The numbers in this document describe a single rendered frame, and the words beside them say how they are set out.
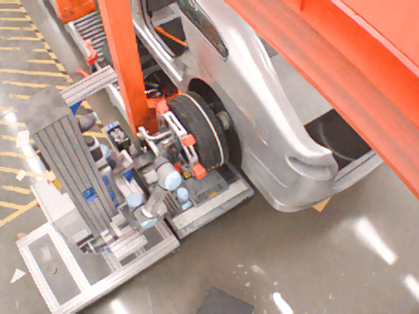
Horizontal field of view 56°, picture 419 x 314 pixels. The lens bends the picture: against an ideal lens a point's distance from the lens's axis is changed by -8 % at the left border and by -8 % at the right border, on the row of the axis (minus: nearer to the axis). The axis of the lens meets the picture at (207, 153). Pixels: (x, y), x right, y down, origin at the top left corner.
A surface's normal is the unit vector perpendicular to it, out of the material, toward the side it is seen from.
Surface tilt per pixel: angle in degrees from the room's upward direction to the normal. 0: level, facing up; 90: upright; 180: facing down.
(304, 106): 20
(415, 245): 0
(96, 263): 0
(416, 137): 0
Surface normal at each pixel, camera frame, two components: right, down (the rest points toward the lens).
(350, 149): 0.00, -0.52
